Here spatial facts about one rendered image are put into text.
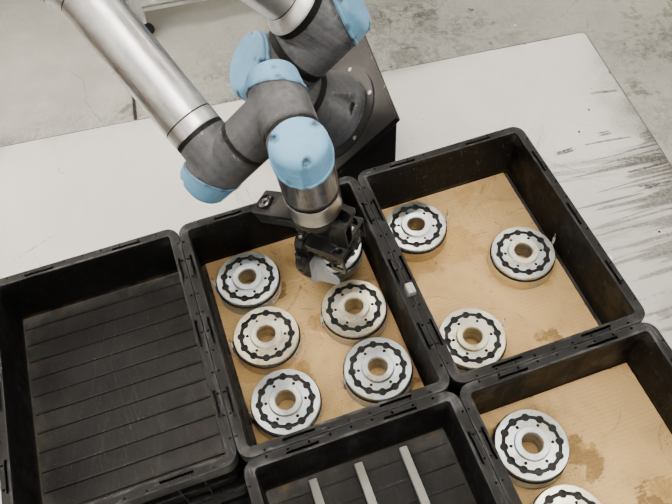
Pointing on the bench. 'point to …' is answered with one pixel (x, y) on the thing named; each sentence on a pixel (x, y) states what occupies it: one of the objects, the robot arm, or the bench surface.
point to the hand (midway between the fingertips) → (320, 262)
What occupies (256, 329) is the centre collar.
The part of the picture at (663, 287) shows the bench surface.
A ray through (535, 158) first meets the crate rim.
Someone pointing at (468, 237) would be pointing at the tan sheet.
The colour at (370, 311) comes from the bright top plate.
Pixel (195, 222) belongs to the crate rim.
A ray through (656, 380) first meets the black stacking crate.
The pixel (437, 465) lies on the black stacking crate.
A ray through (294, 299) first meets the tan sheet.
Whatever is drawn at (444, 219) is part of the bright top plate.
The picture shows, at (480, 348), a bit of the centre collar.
